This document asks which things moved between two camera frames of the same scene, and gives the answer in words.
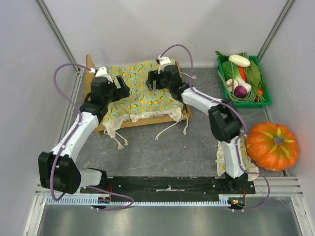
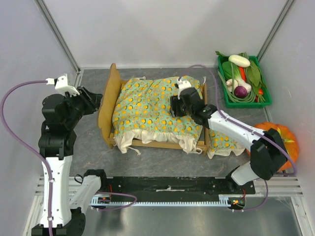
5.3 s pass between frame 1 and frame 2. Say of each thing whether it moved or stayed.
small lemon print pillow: moved
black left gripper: moved
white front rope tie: moved
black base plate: stayed
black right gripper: moved
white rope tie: moved
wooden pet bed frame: moved
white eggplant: stayed
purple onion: stayed
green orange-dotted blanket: moved
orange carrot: stayed
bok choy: stayed
